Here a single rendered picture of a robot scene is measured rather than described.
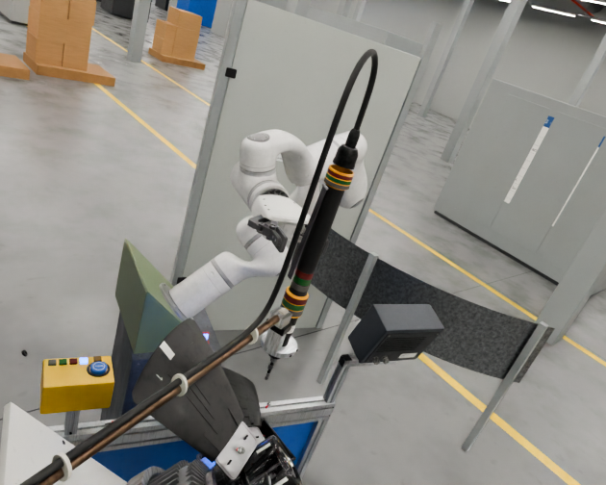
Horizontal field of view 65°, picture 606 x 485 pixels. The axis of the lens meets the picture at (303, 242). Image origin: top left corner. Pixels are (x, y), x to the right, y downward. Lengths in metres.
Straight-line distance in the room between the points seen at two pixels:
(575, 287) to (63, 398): 4.46
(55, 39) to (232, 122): 6.46
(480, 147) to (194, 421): 6.67
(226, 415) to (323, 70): 2.13
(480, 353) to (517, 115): 4.68
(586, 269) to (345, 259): 2.73
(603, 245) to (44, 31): 7.90
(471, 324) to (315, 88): 1.55
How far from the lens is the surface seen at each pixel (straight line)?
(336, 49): 2.78
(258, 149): 0.98
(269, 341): 0.90
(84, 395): 1.35
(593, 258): 4.99
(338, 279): 2.92
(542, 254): 6.96
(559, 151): 6.89
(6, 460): 0.82
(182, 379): 0.66
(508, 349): 2.96
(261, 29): 2.59
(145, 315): 1.54
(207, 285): 1.63
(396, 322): 1.61
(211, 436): 0.95
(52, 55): 8.94
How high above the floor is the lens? 2.00
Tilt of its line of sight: 24 degrees down
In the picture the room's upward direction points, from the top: 19 degrees clockwise
